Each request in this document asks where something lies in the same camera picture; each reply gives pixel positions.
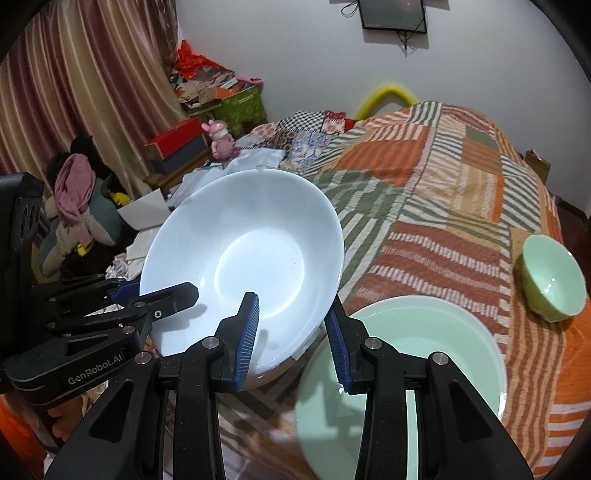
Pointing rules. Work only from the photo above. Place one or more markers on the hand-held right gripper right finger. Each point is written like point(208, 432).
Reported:
point(339, 355)

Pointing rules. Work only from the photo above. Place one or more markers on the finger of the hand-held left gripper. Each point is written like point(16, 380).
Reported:
point(175, 297)
point(124, 290)

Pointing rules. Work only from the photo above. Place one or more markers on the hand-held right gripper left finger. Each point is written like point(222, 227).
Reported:
point(247, 337)

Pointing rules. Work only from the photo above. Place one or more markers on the green plate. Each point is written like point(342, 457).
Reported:
point(415, 350)

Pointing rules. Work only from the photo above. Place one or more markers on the white plate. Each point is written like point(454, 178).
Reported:
point(258, 258)

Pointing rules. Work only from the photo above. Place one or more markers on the person's left hand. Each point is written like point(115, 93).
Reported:
point(64, 417)

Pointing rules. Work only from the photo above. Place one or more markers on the handwritten notebook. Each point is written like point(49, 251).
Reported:
point(141, 244)

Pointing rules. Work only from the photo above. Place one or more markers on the pile of clothes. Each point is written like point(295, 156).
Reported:
point(99, 221)

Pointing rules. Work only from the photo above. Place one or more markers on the pink cloth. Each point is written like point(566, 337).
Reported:
point(74, 184)

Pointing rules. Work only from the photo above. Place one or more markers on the wooden cabinet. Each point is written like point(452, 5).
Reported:
point(182, 177)

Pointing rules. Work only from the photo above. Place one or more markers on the dark grey box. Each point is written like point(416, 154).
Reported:
point(182, 156)

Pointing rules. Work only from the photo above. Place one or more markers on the white cloth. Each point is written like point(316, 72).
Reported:
point(249, 159)

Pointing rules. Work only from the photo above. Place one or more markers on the red long box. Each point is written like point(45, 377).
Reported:
point(173, 137)

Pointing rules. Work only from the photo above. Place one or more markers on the pink figurine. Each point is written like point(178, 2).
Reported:
point(220, 141)

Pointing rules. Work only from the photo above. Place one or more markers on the orange patchwork blanket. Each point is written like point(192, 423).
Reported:
point(438, 184)

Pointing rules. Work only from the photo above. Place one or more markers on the green storage box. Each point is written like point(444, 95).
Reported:
point(242, 108)

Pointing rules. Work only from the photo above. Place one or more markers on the checkered patchwork quilt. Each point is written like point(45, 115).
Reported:
point(300, 138)

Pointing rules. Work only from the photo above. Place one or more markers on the pile of colourful clutter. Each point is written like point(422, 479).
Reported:
point(203, 78)

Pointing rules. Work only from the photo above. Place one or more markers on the striped curtain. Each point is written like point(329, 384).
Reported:
point(92, 69)

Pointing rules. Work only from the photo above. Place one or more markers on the green bowl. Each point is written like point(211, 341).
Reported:
point(554, 281)

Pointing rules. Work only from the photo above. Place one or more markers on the yellow foam tube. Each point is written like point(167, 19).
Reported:
point(385, 92)

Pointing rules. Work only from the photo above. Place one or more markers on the small brown box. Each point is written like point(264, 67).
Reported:
point(538, 165)

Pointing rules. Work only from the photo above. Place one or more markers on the black wall screen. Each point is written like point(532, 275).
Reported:
point(392, 14)

